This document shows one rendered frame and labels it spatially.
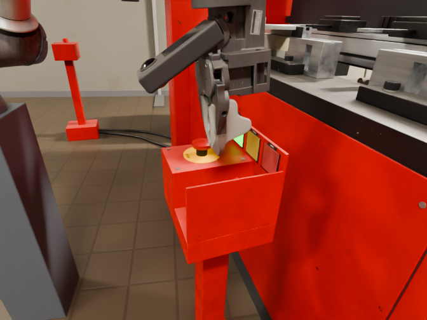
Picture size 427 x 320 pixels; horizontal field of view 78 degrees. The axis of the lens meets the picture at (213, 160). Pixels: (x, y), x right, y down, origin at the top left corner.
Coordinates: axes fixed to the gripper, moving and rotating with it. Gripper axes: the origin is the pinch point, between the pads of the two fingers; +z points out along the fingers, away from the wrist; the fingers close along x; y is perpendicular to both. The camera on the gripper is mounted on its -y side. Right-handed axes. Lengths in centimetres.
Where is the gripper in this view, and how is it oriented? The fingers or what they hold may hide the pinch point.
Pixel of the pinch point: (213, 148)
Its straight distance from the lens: 40.7
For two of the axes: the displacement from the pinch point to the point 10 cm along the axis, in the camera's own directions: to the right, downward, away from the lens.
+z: 0.6, 8.7, 4.9
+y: 9.4, -2.1, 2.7
